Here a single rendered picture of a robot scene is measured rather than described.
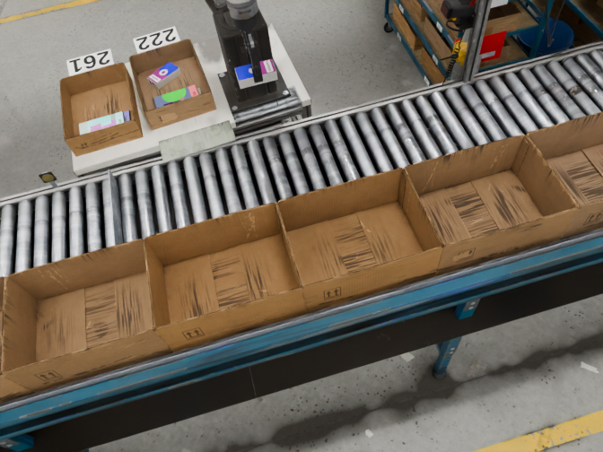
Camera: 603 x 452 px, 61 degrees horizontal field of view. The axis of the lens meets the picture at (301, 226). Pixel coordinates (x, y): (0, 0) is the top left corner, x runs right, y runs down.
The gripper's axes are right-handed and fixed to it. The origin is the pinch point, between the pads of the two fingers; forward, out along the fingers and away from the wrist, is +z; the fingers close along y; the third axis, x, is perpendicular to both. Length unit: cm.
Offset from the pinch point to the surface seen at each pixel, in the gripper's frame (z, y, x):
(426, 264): 15, 79, 29
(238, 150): 37.8, -1.4, -12.8
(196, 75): 37, -50, -22
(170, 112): 32, -25, -35
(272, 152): 37.7, 4.6, -0.3
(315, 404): 113, 82, -10
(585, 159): 24, 55, 96
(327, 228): 23, 54, 8
